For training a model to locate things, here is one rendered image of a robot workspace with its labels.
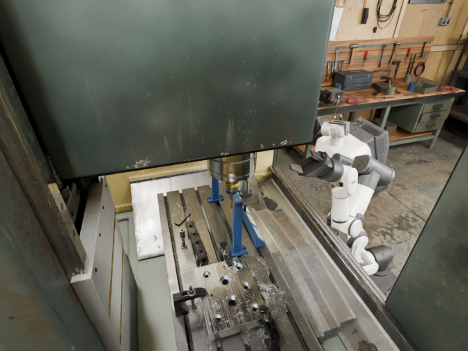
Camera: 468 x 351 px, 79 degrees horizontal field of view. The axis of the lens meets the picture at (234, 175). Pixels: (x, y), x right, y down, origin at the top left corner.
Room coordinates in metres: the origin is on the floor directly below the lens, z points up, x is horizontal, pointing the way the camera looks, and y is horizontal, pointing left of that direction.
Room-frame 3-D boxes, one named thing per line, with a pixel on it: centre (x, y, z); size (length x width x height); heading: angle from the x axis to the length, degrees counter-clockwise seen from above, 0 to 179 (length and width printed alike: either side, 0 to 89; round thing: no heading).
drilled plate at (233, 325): (0.68, 0.02, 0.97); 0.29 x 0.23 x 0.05; 17
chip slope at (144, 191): (1.40, 0.19, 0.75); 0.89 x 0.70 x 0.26; 107
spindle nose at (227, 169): (0.78, 0.01, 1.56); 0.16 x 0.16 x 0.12
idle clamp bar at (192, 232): (0.98, 0.19, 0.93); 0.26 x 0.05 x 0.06; 22
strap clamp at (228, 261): (0.86, 0.03, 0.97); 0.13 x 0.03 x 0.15; 17
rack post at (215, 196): (1.37, 0.11, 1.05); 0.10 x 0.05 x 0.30; 107
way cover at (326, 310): (1.09, -0.32, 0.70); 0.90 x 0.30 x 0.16; 17
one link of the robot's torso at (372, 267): (1.39, -0.93, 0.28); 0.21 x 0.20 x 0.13; 107
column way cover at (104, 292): (0.65, 0.43, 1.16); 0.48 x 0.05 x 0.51; 17
